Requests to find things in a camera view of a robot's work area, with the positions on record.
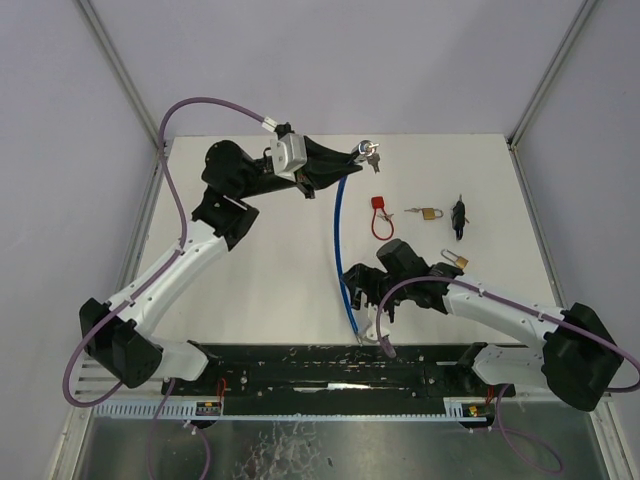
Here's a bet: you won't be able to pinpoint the blue cable lock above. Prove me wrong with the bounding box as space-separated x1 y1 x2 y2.
332 140 374 346

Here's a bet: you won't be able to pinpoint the keys of blue cable lock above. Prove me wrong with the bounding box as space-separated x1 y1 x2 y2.
365 143 380 174

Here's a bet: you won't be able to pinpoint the red cable padlock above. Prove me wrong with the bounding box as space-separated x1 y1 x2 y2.
370 196 395 241

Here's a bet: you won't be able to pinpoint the small brass padlock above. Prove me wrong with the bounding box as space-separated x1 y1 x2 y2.
421 207 444 221

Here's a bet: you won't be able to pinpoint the long shackle brass padlock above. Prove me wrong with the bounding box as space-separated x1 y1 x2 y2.
441 249 469 270

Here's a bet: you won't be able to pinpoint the black padlock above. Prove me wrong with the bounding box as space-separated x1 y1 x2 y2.
451 195 467 241

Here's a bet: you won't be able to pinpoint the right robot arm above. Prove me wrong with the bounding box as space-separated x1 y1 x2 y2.
340 239 623 412

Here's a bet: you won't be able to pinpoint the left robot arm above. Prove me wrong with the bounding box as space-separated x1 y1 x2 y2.
79 133 363 389

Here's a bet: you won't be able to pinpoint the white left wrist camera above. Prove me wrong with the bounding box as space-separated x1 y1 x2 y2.
270 133 308 182

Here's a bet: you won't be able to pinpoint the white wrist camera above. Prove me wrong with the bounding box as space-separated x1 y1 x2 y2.
270 133 308 182
358 305 379 345

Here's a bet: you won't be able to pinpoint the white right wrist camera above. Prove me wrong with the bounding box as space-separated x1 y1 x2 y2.
358 305 379 345

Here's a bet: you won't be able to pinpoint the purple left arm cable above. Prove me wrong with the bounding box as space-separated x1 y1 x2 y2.
62 96 289 407

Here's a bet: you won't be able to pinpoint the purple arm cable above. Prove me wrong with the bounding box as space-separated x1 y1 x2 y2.
375 275 640 392
62 96 289 407

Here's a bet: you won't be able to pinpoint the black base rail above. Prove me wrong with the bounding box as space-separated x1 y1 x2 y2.
173 343 503 398

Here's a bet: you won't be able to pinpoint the right aluminium frame post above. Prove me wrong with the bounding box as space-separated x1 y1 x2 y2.
507 0 601 149

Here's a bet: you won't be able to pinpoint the aluminium frame post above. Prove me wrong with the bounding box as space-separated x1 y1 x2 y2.
74 0 169 151
507 0 601 149

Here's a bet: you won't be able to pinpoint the left aluminium frame post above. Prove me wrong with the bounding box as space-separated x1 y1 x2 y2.
74 0 169 151

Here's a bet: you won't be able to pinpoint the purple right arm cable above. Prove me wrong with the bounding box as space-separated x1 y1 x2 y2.
375 275 640 392

